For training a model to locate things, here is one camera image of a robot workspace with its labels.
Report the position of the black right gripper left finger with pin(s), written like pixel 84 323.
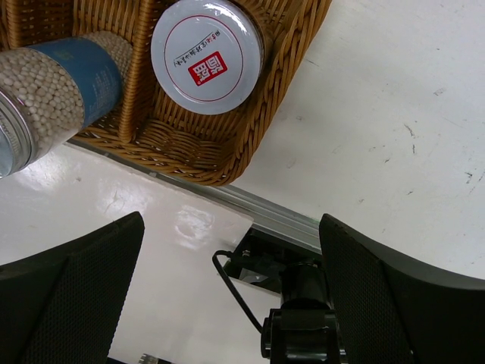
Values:
pixel 63 305

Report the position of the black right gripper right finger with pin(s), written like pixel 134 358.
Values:
pixel 392 308

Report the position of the silver-lid bead jar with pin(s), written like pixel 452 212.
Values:
pixel 52 90

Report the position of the white-lid dark jar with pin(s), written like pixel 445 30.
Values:
pixel 208 55

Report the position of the wicker divided basket tray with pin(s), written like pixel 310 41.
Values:
pixel 148 128

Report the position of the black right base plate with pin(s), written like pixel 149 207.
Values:
pixel 274 264

